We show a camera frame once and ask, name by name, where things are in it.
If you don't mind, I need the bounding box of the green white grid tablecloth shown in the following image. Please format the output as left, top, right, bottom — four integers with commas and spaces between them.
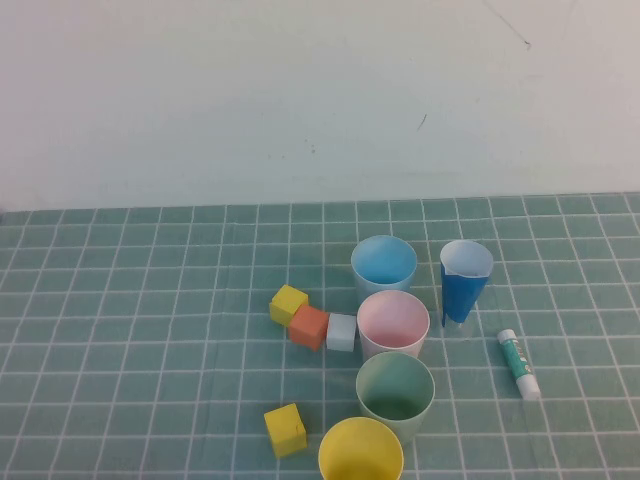
0, 193, 640, 480

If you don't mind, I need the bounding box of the yellow foam cube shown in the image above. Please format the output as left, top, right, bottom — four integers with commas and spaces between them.
268, 284, 310, 329
263, 403, 308, 460

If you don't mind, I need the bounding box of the yellow plastic cup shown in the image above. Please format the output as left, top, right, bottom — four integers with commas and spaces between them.
317, 416, 405, 480

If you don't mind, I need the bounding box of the green plastic cup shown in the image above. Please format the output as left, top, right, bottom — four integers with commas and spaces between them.
355, 350, 437, 447

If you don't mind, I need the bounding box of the orange foam cube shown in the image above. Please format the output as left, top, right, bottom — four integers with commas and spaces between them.
288, 304, 331, 353

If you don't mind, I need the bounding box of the green white glue stick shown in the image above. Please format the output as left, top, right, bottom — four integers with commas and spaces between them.
496, 328, 543, 403

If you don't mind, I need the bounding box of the pink plastic cup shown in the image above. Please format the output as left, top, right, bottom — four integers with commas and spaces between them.
356, 289, 431, 364

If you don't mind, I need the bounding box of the light blue plastic cup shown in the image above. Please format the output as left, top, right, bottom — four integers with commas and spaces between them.
349, 234, 419, 307

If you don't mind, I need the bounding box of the blue paper cone cup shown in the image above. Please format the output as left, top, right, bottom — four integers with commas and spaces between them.
439, 239, 495, 329

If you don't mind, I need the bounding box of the white foam cube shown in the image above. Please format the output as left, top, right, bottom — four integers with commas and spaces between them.
326, 312, 358, 353

